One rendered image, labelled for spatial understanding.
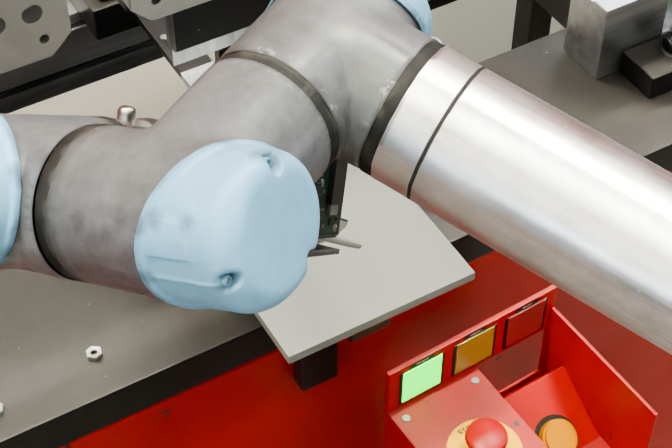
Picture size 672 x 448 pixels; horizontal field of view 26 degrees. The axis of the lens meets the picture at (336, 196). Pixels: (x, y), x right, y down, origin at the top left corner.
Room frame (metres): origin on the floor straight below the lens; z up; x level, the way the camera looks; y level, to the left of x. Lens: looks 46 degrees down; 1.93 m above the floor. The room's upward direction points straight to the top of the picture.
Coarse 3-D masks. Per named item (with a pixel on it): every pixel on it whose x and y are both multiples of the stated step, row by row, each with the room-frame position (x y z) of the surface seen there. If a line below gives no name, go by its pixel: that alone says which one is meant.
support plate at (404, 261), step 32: (352, 192) 0.90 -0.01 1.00; (384, 192) 0.90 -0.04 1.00; (352, 224) 0.86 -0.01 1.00; (384, 224) 0.86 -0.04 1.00; (416, 224) 0.86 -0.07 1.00; (320, 256) 0.82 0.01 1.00; (352, 256) 0.82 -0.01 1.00; (384, 256) 0.82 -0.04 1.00; (416, 256) 0.82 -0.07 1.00; (448, 256) 0.82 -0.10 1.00; (320, 288) 0.79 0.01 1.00; (352, 288) 0.79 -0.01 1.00; (384, 288) 0.79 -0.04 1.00; (416, 288) 0.79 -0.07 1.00; (448, 288) 0.79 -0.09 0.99; (288, 320) 0.75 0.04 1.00; (320, 320) 0.75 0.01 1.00; (352, 320) 0.75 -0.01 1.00; (384, 320) 0.76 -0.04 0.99; (288, 352) 0.72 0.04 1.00
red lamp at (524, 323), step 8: (536, 304) 0.91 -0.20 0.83; (544, 304) 0.91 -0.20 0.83; (520, 312) 0.90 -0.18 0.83; (528, 312) 0.90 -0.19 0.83; (536, 312) 0.91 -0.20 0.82; (512, 320) 0.89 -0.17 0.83; (520, 320) 0.90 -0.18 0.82; (528, 320) 0.90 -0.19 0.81; (536, 320) 0.91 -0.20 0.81; (512, 328) 0.89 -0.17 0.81; (520, 328) 0.90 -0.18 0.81; (528, 328) 0.91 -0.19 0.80; (536, 328) 0.91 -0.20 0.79; (512, 336) 0.89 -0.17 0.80; (520, 336) 0.90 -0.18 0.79
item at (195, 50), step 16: (224, 0) 0.99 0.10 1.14; (240, 0) 1.00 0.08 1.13; (256, 0) 1.01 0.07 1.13; (176, 16) 0.97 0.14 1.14; (192, 16) 0.98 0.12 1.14; (208, 16) 0.98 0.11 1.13; (224, 16) 0.99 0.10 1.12; (240, 16) 1.00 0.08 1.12; (256, 16) 1.01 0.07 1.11; (176, 32) 0.97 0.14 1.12; (192, 32) 0.98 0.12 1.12; (208, 32) 0.98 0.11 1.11; (224, 32) 0.99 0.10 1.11; (240, 32) 1.01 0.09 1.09; (176, 48) 0.97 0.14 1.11; (192, 48) 0.99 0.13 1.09; (208, 48) 0.99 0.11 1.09; (176, 64) 0.98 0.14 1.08
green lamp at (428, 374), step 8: (432, 360) 0.84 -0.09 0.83; (440, 360) 0.85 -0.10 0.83; (416, 368) 0.83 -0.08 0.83; (424, 368) 0.84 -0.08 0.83; (432, 368) 0.84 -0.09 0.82; (440, 368) 0.85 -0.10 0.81; (408, 376) 0.83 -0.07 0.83; (416, 376) 0.83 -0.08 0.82; (424, 376) 0.84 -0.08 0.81; (432, 376) 0.84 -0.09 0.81; (440, 376) 0.85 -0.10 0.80; (408, 384) 0.83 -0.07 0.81; (416, 384) 0.83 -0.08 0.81; (424, 384) 0.84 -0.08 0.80; (432, 384) 0.84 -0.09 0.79; (408, 392) 0.83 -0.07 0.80; (416, 392) 0.83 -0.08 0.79
